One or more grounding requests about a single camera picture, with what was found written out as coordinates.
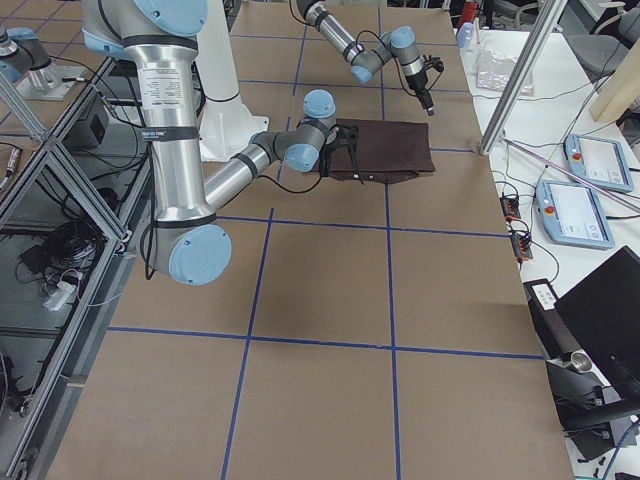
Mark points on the upper teach pendant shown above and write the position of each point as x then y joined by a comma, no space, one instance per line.
601,161

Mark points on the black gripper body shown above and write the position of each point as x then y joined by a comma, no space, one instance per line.
418,82
326,159

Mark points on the silver foil bag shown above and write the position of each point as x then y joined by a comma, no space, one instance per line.
494,69

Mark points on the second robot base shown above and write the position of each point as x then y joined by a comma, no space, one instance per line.
26,63

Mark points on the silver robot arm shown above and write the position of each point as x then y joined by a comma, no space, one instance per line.
164,39
367,52

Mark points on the black camera stand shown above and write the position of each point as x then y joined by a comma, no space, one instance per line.
595,417

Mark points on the dark brown t-shirt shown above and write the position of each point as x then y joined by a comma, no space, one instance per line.
388,152

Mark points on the black labelled box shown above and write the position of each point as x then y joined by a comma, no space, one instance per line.
547,322

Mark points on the black monitor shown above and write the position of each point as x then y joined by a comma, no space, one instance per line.
602,314

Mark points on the teach pendant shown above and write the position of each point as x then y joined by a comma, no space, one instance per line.
572,215
601,161

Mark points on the aluminium frame rack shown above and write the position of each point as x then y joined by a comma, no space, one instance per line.
70,214

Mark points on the blue white bottle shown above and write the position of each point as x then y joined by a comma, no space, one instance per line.
464,35

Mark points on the lower teach pendant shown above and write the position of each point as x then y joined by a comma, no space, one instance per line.
572,215

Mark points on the aluminium frame post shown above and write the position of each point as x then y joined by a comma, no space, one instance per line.
548,17

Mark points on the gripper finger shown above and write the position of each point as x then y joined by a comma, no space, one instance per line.
427,104

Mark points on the orange terminal board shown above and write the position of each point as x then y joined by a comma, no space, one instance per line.
510,208

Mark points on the white power strip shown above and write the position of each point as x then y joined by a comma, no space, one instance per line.
59,297

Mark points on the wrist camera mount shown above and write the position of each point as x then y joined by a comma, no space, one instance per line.
324,164
434,63

